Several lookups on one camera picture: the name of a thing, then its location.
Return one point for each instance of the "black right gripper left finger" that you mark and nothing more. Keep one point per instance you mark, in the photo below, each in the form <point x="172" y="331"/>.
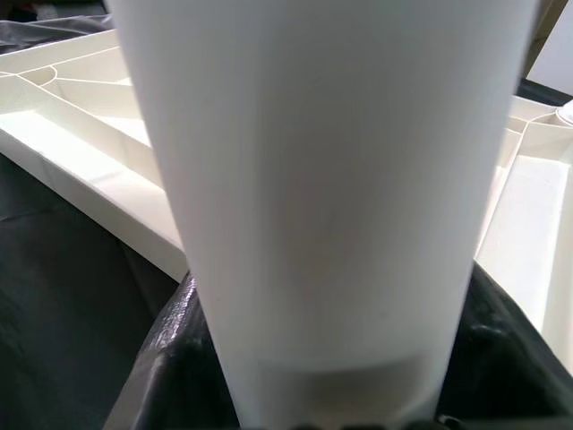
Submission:
<point x="179" y="367"/>

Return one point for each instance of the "white plastic table top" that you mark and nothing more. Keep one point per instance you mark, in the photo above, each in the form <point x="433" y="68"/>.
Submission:
<point x="89" y="157"/>

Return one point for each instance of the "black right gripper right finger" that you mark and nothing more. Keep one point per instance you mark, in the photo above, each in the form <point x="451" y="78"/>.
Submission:
<point x="506" y="380"/>

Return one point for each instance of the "black table cloth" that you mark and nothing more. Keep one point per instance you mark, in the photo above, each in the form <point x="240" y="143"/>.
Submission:
<point x="67" y="336"/>

